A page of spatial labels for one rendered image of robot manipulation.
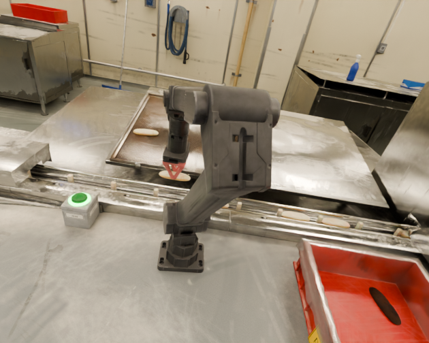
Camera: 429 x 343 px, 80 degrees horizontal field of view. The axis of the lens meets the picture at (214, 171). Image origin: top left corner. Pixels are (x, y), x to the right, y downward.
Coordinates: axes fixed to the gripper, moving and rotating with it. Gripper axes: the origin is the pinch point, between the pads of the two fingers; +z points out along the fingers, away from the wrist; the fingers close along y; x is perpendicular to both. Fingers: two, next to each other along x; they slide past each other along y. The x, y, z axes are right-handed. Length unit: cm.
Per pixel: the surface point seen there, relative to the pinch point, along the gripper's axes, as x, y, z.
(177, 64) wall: -63, -367, 58
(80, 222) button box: -22.1, 17.7, 9.3
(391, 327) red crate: 61, 33, 10
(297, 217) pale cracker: 42.6, 1.9, 7.8
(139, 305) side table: 0.0, 36.4, 10.9
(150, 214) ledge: -4.8, 10.1, 9.6
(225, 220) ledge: 18.2, 9.1, 7.5
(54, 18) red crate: -205, -288, 12
